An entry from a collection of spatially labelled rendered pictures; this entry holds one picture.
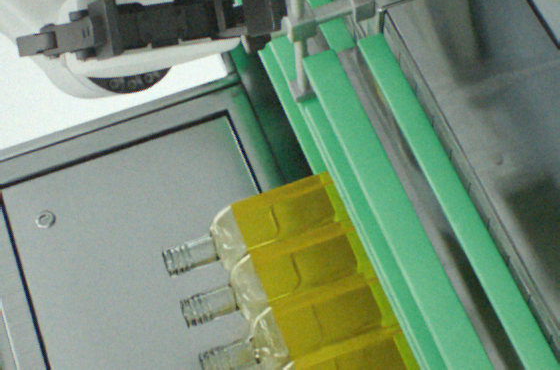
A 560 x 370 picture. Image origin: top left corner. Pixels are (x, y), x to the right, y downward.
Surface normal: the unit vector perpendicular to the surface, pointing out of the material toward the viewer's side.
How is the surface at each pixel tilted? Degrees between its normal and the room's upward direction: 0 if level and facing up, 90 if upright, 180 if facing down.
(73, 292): 90
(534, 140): 90
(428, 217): 90
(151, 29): 101
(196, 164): 90
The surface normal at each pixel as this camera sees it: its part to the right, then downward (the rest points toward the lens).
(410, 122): -0.08, -0.53
